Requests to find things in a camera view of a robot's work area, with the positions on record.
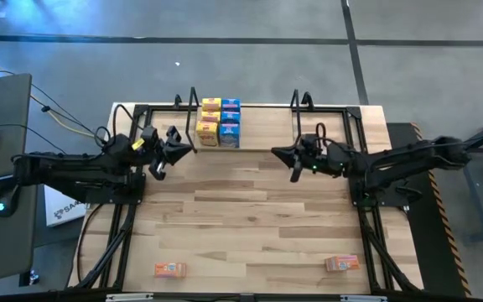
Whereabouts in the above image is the white paper sign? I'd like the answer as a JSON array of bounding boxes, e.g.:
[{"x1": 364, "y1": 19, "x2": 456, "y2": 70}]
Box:
[{"x1": 43, "y1": 186, "x2": 88, "y2": 227}]

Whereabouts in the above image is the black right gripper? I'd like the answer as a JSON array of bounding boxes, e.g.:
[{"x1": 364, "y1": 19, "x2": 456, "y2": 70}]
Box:
[{"x1": 271, "y1": 133, "x2": 345, "y2": 183}]

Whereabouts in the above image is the grey desk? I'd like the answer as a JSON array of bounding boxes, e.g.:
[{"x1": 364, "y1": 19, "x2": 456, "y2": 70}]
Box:
[{"x1": 0, "y1": 73, "x2": 33, "y2": 185}]

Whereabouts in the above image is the wooden shelf black metal frame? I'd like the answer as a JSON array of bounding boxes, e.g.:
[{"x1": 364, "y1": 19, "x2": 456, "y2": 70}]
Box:
[{"x1": 173, "y1": 86, "x2": 314, "y2": 155}]

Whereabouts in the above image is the black computer mouse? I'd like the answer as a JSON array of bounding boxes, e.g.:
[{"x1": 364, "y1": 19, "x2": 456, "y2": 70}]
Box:
[{"x1": 0, "y1": 182, "x2": 23, "y2": 218}]

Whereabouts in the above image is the black cable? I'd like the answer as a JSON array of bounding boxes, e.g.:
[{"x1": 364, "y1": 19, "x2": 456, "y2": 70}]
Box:
[
  {"x1": 75, "y1": 203, "x2": 105, "y2": 287},
  {"x1": 0, "y1": 68, "x2": 109, "y2": 147}
]

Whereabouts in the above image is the blue cereal box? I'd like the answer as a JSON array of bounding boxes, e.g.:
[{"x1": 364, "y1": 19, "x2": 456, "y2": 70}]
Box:
[
  {"x1": 220, "y1": 111, "x2": 242, "y2": 125},
  {"x1": 221, "y1": 97, "x2": 242, "y2": 112},
  {"x1": 218, "y1": 122, "x2": 242, "y2": 149}
]

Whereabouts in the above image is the silver metal bracket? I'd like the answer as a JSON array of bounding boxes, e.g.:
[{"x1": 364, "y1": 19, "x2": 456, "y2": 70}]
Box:
[
  {"x1": 106, "y1": 293, "x2": 154, "y2": 302},
  {"x1": 340, "y1": 294, "x2": 388, "y2": 302}
]

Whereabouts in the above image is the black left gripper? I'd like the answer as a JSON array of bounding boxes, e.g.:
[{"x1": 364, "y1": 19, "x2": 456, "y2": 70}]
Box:
[{"x1": 148, "y1": 125, "x2": 195, "y2": 181}]

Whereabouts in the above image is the black metal table frame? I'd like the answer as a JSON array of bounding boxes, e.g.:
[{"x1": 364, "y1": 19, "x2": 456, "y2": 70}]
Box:
[{"x1": 73, "y1": 103, "x2": 425, "y2": 297}]

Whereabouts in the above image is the small metal clamp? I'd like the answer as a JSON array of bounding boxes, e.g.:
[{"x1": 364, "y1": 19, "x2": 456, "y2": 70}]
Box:
[{"x1": 18, "y1": 270, "x2": 41, "y2": 287}]

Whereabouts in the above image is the orange cereal box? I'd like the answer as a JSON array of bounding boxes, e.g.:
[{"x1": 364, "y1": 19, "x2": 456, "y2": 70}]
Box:
[
  {"x1": 325, "y1": 254, "x2": 361, "y2": 273},
  {"x1": 153, "y1": 262, "x2": 187, "y2": 279}
]

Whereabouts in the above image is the yellow cable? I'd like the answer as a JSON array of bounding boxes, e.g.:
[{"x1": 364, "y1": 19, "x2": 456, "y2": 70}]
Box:
[{"x1": 0, "y1": 46, "x2": 96, "y2": 138}]

